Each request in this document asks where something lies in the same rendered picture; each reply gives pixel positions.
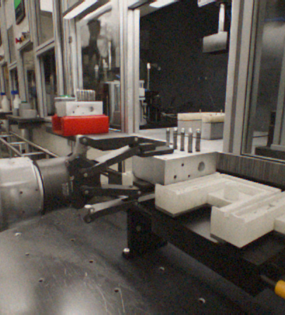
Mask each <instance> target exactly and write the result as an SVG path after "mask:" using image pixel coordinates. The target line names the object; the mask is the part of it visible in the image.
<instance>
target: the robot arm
mask: <svg viewBox="0 0 285 315"><path fill-rule="evenodd" d="M138 140H139V137H138V136H134V135H130V134H123V135H115V136H101V137H93V138H88V137H86V136H81V135H76V136H75V141H76V144H75V149H74V152H72V153H70V154H68V155H66V156H65V157H56V158H51V159H45V160H34V161H33V162H32V161H31V159H29V158H28V157H17V158H10V159H8V158H7V159H0V233H2V232H4V231H6V230H9V229H14V228H18V227H21V226H25V225H28V224H33V223H36V222H37V221H39V218H40V215H42V216H44V215H47V214H52V213H55V212H60V211H63V210H67V209H69V208H75V209H78V210H79V212H80V214H79V217H80V218H81V219H82V220H83V221H84V222H85V224H90V223H91V222H93V221H94V220H95V219H97V218H99V217H102V216H105V215H107V214H112V213H114V212H119V211H122V210H126V209H132V208H135V207H138V206H139V201H138V199H139V196H140V195H142V194H145V193H150V192H153V191H154V190H155V186H156V185H155V184H152V183H150V182H148V181H146V180H143V179H139V180H135V181H133V185H134V186H133V185H130V186H127V185H115V184H102V183H101V180H100V176H101V172H102V171H105V170H107V169H108V167H110V166H112V165H115V164H117V163H119V162H122V161H123V160H126V159H128V158H130V157H133V156H135V155H136V156H139V157H141V158H146V157H150V156H154V155H162V154H167V153H173V152H174V151H175V149H174V148H171V147H167V146H158V147H156V145H155V144H154V143H139V142H138ZM127 143H128V146H125V147H123V148H120V149H117V150H114V151H113V152H110V153H108V154H106V155H103V156H101V157H95V158H93V159H91V160H90V159H88V158H86V157H85V156H83V155H82V153H83V152H84V151H88V150H89V149H91V147H104V146H114V145H121V144H127ZM107 195H120V196H127V197H124V198H119V199H116V200H111V201H108V202H103V203H99V204H96V205H86V204H88V203H89V202H90V201H91V200H92V199H93V198H94V197H95V196H107Z"/></svg>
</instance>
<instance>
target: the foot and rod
mask: <svg viewBox="0 0 285 315"><path fill-rule="evenodd" d="M226 14H227V3H221V4H220V20H219V30H218V34H216V35H213V36H209V37H204V38H203V53H206V54H211V55H220V54H225V53H229V43H230V32H225V24H226Z"/></svg>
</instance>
